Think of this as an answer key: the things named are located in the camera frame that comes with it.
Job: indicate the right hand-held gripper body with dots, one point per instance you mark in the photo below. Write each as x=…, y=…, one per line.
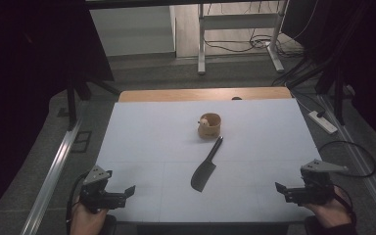
x=313, y=192

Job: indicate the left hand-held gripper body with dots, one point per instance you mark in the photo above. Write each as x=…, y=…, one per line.
x=102, y=198

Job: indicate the black kitchen knife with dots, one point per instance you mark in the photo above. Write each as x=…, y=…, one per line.
x=205, y=173

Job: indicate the wooden cup with bear figure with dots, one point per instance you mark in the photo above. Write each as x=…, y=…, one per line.
x=209, y=130

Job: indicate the person's right hand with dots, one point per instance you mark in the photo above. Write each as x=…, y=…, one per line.
x=331, y=213

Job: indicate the person's left hand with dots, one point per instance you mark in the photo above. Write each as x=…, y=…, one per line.
x=86, y=222

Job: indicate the white table mat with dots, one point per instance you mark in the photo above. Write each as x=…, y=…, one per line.
x=248, y=163

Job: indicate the white power strip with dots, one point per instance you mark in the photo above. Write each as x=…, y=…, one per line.
x=323, y=122

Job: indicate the black plug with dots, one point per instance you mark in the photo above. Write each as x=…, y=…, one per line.
x=321, y=114

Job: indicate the black stand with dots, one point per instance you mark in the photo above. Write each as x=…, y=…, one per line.
x=338, y=98
x=71, y=104

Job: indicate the black curtain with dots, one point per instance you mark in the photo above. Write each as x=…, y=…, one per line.
x=29, y=65
x=365, y=49

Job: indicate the aluminium rail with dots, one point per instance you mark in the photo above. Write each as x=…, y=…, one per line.
x=50, y=182
x=359, y=153

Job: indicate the black floor bracket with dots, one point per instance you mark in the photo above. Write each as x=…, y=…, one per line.
x=81, y=142

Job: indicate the white desk frame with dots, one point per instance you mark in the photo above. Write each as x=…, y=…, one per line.
x=238, y=21

